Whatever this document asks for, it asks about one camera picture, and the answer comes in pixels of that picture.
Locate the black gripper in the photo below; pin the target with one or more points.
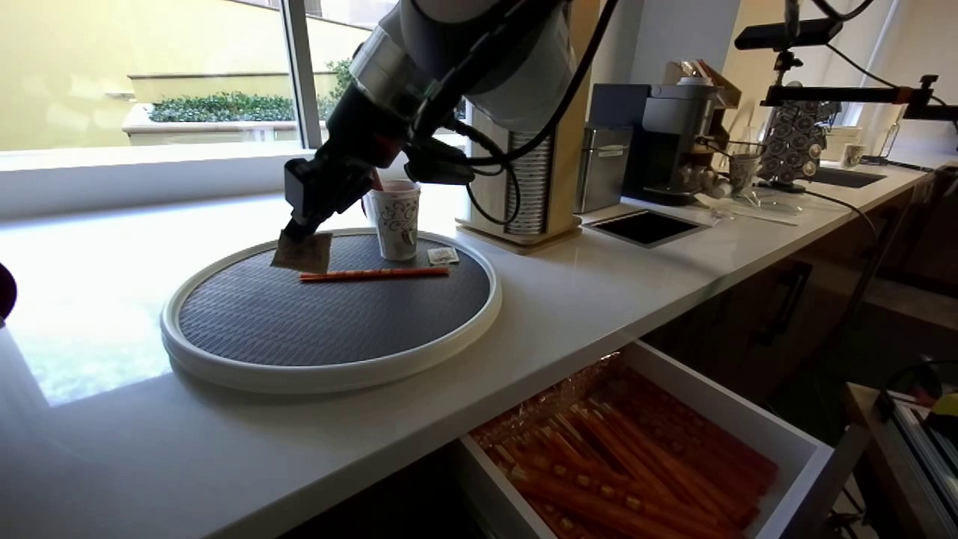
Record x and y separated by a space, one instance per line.
325 189

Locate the small beige square sachet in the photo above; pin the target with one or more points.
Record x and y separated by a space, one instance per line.
302 253

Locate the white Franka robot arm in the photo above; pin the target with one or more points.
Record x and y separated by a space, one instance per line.
469 41

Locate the round white-rimmed grey tray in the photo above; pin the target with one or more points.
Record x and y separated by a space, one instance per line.
329 319

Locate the pile of orange sachets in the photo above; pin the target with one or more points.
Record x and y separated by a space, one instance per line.
617 459

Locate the black recessed counter tray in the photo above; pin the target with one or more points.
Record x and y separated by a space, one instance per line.
849 177

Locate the long orange stick sachet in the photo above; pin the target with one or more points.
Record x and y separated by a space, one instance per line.
376 274

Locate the clear glass cup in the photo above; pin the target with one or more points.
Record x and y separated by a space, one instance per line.
395 225

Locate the small white square sachet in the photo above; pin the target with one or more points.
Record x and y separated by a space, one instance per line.
443 256

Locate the green hedge outside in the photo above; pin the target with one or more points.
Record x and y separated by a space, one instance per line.
228 105

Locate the wooden cup dispenser stand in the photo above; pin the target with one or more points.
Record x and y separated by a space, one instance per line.
570 152

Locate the dark round object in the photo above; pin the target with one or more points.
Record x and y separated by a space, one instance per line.
7 292

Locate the grey metal appliance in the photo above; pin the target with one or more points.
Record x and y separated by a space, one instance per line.
608 152

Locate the flat black white scale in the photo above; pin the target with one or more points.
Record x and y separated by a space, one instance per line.
648 229

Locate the black coffee machine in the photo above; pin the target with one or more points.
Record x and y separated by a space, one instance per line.
672 140

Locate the glass jar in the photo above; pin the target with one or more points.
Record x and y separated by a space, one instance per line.
745 168

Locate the patterned cup holder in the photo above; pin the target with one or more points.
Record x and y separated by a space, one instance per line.
795 146

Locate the white open drawer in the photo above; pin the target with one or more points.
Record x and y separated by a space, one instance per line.
796 469

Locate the equipment cart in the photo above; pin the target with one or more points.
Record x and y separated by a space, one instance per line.
916 451

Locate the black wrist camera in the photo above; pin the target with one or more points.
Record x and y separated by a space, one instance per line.
437 164

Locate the grey window frame post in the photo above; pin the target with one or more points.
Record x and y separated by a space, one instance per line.
301 71

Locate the black stereo camera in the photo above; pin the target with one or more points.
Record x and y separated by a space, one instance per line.
787 33

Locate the black camera stand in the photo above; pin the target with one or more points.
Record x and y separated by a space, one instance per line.
849 93

